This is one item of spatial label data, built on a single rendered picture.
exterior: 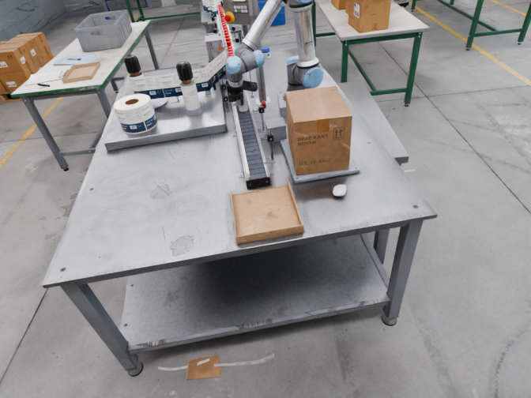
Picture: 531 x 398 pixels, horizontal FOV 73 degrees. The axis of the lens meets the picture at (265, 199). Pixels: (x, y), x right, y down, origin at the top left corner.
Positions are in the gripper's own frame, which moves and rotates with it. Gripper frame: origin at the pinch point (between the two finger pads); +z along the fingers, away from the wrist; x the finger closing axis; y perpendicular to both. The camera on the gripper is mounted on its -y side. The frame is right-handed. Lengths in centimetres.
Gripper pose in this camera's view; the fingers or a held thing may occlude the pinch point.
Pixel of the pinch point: (242, 104)
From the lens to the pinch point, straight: 210.8
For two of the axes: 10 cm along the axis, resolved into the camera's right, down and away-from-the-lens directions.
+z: 0.1, 3.4, 9.4
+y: -9.8, 1.7, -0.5
